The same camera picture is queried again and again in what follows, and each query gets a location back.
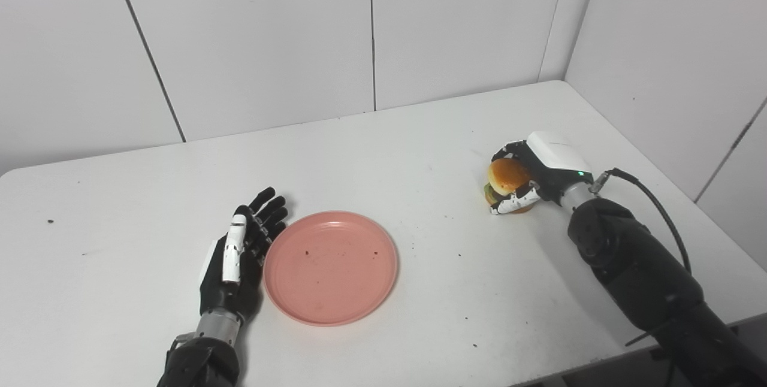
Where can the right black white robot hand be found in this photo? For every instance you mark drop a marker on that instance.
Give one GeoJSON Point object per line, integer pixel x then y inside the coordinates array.
{"type": "Point", "coordinates": [554, 162]}

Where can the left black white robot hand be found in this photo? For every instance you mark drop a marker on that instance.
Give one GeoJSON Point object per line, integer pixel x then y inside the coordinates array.
{"type": "Point", "coordinates": [236, 279]}

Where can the toy hamburger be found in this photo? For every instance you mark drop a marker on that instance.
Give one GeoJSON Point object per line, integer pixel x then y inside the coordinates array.
{"type": "Point", "coordinates": [508, 176]}

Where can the pink round plate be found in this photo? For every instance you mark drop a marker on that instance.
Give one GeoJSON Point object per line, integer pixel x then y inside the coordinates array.
{"type": "Point", "coordinates": [331, 267]}

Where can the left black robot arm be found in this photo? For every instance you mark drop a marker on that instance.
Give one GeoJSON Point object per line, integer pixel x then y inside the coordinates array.
{"type": "Point", "coordinates": [201, 357]}

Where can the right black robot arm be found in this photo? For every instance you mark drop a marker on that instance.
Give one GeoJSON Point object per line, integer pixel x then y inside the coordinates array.
{"type": "Point", "coordinates": [641, 267]}

